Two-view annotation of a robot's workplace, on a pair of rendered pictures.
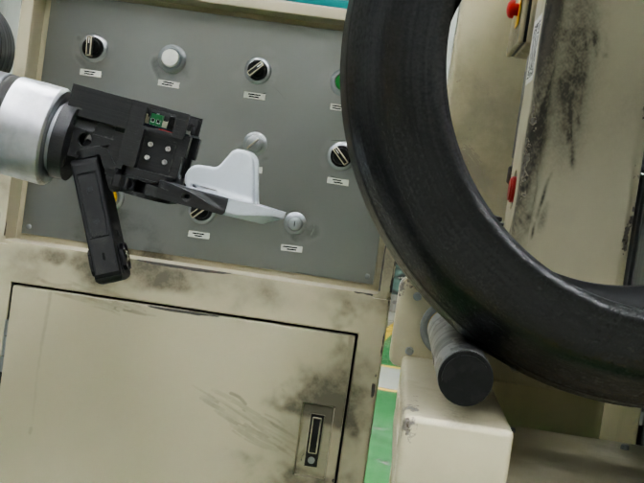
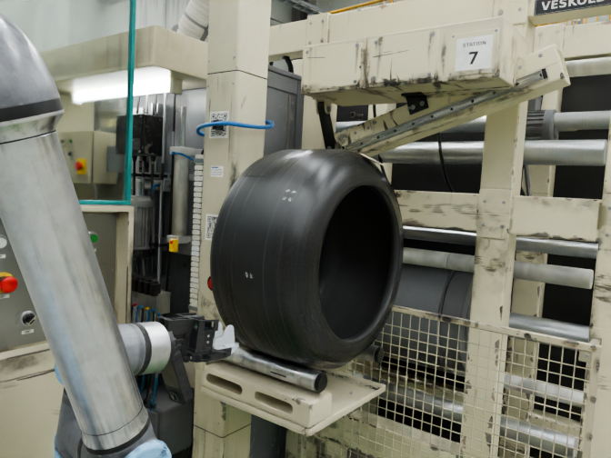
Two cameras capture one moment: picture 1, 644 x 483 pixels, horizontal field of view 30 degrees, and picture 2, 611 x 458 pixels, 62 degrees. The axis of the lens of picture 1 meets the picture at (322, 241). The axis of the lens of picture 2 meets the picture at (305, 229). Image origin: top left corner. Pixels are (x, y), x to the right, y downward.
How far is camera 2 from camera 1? 99 cm
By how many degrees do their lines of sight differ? 57
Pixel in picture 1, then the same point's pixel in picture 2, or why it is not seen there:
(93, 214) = (182, 376)
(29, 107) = (162, 341)
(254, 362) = not seen: hidden behind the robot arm
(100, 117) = (180, 332)
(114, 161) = (185, 349)
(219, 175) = (225, 339)
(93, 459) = not seen: outside the picture
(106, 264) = (188, 395)
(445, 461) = (319, 412)
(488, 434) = (327, 397)
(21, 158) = (159, 366)
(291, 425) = not seen: hidden behind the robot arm
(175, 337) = (35, 390)
